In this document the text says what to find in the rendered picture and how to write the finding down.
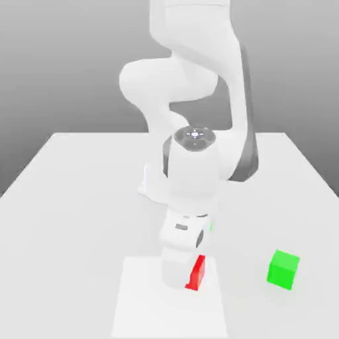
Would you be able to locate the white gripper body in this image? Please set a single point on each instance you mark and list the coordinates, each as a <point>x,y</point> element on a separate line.
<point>176,267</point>

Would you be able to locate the small red cube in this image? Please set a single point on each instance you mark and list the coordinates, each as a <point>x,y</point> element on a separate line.
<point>198,272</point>

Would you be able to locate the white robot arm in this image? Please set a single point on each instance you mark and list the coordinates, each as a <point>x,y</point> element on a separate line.
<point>196,79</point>

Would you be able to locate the small green cube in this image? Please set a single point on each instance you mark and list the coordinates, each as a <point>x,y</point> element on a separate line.
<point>282,271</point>

